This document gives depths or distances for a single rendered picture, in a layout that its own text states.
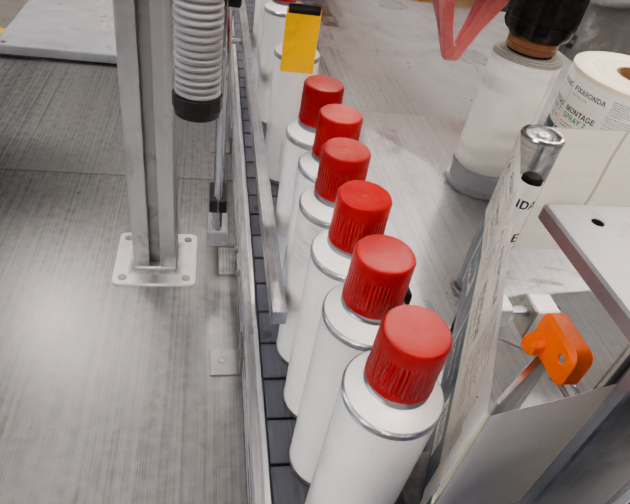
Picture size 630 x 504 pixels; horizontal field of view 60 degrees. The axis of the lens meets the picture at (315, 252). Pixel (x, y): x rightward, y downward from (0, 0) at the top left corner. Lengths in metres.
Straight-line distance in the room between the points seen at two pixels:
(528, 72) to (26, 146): 0.66
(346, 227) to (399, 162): 0.48
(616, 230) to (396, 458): 0.14
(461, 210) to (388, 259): 0.46
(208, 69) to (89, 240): 0.35
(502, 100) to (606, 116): 0.19
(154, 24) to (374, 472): 0.37
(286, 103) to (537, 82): 0.29
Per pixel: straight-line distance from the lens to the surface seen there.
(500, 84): 0.70
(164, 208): 0.57
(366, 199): 0.32
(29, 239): 0.69
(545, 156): 0.50
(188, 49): 0.37
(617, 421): 0.28
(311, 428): 0.37
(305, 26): 0.50
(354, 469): 0.30
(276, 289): 0.42
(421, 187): 0.75
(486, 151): 0.73
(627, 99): 0.84
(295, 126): 0.46
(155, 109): 0.51
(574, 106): 0.87
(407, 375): 0.24
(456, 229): 0.69
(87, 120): 0.92
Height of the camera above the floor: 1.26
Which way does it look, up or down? 39 degrees down
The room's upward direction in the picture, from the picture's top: 11 degrees clockwise
